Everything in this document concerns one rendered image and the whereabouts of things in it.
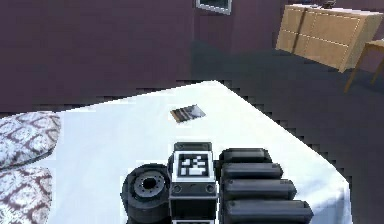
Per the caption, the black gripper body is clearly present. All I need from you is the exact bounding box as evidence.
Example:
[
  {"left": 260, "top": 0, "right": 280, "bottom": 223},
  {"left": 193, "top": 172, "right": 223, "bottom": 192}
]
[{"left": 121, "top": 163, "right": 173, "bottom": 224}]

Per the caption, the white bed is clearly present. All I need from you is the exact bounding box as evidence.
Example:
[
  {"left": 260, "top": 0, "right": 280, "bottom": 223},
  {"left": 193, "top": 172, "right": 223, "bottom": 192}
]
[{"left": 44, "top": 79, "right": 354, "bottom": 224}]

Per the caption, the white patterned pillow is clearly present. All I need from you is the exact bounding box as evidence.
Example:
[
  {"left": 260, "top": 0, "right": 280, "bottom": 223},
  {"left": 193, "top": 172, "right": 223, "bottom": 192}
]
[
  {"left": 0, "top": 166, "right": 54, "bottom": 224},
  {"left": 0, "top": 110, "right": 62, "bottom": 172}
]

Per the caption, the white framed picture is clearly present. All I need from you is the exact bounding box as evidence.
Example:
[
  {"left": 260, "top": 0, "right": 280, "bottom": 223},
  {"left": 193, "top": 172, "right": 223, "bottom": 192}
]
[{"left": 195, "top": 0, "right": 233, "bottom": 16}]

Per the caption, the light wooden chest of drawers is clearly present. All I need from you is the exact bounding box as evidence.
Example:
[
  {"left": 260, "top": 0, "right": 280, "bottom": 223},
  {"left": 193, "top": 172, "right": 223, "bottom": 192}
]
[{"left": 275, "top": 3, "right": 384, "bottom": 74}]

